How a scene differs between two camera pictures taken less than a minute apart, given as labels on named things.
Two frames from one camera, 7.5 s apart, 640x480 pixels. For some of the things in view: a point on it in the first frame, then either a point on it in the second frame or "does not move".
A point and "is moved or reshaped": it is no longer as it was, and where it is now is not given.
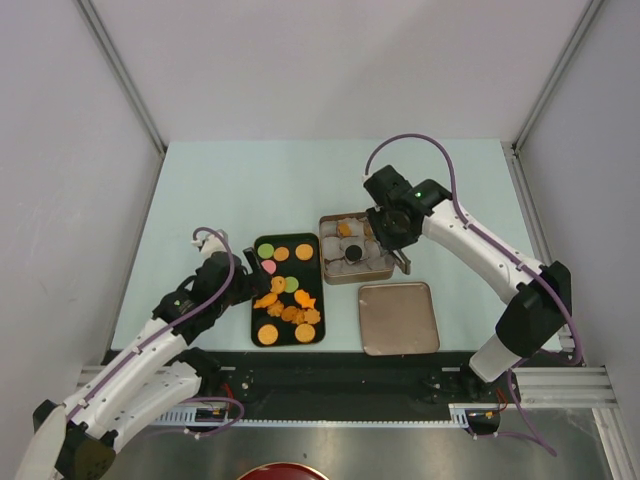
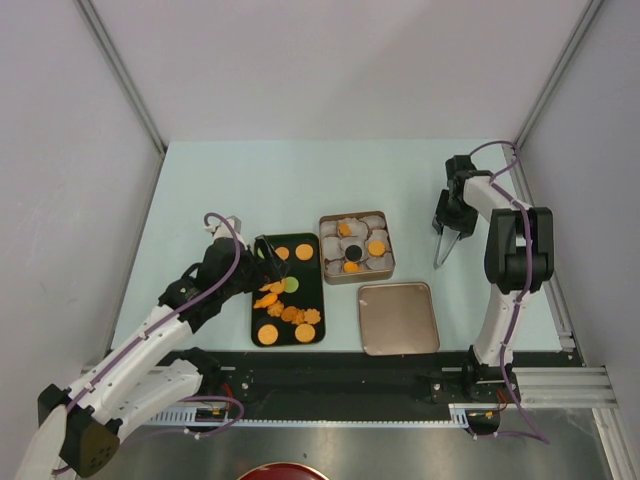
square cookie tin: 350,250 does not move
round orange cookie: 304,252 does not move
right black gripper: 409,238 -> 465,225
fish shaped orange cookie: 302,297 -> 352,267
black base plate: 340,383 does not move
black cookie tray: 292,313 does not move
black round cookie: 353,253 does not move
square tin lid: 398,318 does not move
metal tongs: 399,258 is moved or reshaped
